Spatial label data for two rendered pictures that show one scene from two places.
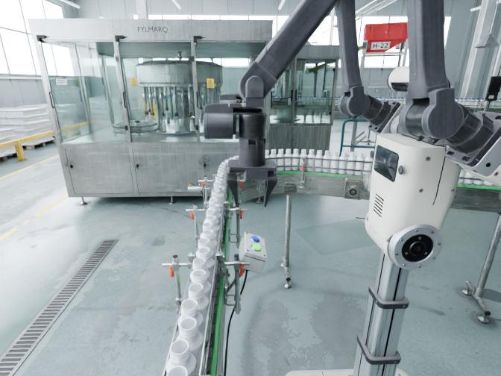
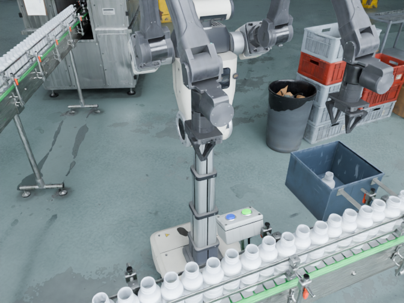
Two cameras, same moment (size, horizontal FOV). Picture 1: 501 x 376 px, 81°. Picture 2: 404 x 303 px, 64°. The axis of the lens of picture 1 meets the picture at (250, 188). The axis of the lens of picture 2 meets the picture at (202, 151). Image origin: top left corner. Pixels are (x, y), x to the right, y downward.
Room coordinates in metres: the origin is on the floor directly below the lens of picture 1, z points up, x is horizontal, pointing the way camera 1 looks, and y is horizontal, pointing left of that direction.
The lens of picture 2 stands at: (1.31, 0.65, 1.90)
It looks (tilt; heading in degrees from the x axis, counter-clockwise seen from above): 35 degrees down; 250
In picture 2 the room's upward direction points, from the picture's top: straight up
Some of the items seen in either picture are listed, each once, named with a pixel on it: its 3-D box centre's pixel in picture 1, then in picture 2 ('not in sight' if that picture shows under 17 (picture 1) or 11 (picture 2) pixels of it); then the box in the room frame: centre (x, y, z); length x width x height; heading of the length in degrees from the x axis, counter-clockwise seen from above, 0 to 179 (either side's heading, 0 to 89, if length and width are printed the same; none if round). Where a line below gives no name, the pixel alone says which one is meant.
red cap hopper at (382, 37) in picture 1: (376, 94); not in sight; (7.06, -2.90, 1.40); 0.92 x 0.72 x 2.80; 74
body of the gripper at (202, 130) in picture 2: not in sight; (202, 121); (1.07, 0.01, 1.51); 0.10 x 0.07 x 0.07; 92
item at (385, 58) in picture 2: not in sight; (373, 71); (-1.73, -1.98, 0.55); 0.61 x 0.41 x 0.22; 5
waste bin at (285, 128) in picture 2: not in sight; (287, 117); (-0.49, -1.74, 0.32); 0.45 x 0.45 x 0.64
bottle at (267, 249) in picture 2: (209, 252); (266, 258); (0.92, 0.15, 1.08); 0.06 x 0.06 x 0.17
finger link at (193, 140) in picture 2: not in sight; (201, 143); (1.07, 0.00, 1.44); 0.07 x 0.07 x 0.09; 2
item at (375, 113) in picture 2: not in sight; (362, 106); (-1.73, -1.98, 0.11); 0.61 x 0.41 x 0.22; 5
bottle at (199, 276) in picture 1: (200, 298); (329, 235); (0.68, 0.14, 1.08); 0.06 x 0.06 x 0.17
